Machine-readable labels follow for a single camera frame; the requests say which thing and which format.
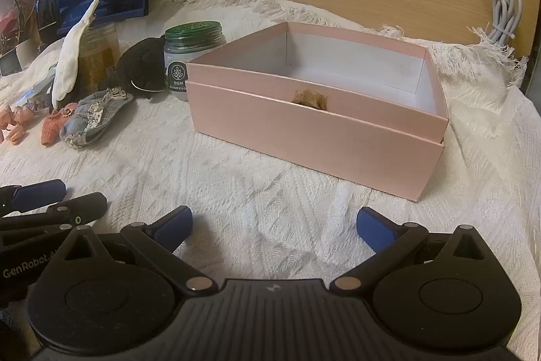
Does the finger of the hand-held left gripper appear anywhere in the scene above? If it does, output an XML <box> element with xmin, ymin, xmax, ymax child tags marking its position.
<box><xmin>0</xmin><ymin>179</ymin><xmax>68</xmax><ymax>216</ymax></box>
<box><xmin>0</xmin><ymin>192</ymin><xmax>109</xmax><ymax>248</ymax></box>

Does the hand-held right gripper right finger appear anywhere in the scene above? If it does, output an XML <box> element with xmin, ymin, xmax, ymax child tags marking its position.
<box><xmin>329</xmin><ymin>206</ymin><xmax>488</xmax><ymax>294</ymax></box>

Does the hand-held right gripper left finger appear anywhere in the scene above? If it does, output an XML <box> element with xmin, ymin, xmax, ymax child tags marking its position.
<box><xmin>63</xmin><ymin>205</ymin><xmax>216</xmax><ymax>293</ymax></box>

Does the pink cardboard box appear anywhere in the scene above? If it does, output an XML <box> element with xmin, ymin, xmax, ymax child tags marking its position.
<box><xmin>185</xmin><ymin>21</ymin><xmax>450</xmax><ymax>202</ymax></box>

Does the pink knitted sock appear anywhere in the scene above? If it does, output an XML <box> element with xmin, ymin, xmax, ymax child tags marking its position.
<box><xmin>41</xmin><ymin>103</ymin><xmax>79</xmax><ymax>147</ymax></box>

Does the white fringed knitted blanket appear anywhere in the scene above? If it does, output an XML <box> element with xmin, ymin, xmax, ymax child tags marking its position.
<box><xmin>0</xmin><ymin>0</ymin><xmax>541</xmax><ymax>361</ymax></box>

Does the grey lace sock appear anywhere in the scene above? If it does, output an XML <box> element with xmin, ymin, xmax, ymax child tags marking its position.
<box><xmin>59</xmin><ymin>88</ymin><xmax>136</xmax><ymax>149</ymax></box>

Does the clear plastic packet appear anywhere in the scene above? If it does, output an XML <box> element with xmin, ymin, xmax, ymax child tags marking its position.
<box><xmin>17</xmin><ymin>63</ymin><xmax>58</xmax><ymax>108</ymax></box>

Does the red-leaf plant in dark pot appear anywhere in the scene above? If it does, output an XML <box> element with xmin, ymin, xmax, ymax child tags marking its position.
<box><xmin>0</xmin><ymin>6</ymin><xmax>24</xmax><ymax>76</ymax></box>

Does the white sock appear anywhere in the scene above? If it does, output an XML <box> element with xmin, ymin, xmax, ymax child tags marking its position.
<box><xmin>51</xmin><ymin>0</ymin><xmax>100</xmax><ymax>110</ymax></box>

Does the brown fluffy toy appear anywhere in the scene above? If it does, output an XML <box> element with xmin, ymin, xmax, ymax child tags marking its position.
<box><xmin>292</xmin><ymin>89</ymin><xmax>329</xmax><ymax>110</ymax></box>

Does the plant in white pot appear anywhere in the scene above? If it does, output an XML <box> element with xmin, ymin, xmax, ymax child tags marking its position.
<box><xmin>13</xmin><ymin>0</ymin><xmax>41</xmax><ymax>58</ymax></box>

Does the clear jar with yellow label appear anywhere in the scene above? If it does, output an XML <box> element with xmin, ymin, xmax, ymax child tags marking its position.
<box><xmin>78</xmin><ymin>22</ymin><xmax>121</xmax><ymax>95</ymax></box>

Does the black plush toy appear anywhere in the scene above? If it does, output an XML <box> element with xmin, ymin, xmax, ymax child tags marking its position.
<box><xmin>111</xmin><ymin>36</ymin><xmax>168</xmax><ymax>103</ymax></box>

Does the green lid glass jar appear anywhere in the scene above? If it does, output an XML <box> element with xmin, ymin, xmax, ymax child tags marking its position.
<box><xmin>163</xmin><ymin>21</ymin><xmax>227</xmax><ymax>102</ymax></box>

